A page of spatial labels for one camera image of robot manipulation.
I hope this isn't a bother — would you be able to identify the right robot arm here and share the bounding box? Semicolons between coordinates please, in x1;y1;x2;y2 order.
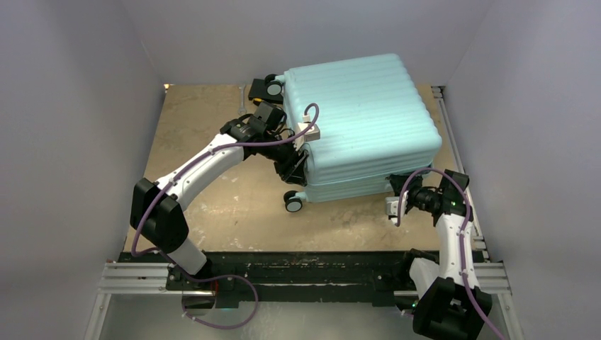
386;167;493;339

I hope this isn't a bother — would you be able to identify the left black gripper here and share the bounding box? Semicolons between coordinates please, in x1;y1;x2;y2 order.
260;132;308;184

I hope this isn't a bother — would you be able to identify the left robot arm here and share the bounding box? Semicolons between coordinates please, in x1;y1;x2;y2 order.
130;101;320;290

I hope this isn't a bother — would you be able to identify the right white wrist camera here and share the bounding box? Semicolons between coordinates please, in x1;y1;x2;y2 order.
385;197;408;225

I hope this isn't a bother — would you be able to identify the silver metal wrench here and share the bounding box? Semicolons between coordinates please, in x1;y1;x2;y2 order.
238;84;247;116

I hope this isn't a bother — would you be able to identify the black metal base rail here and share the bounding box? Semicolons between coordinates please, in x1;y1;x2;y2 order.
99;249;439;315

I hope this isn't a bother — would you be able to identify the light blue suitcase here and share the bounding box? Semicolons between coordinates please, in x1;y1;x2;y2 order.
264;53;442;213

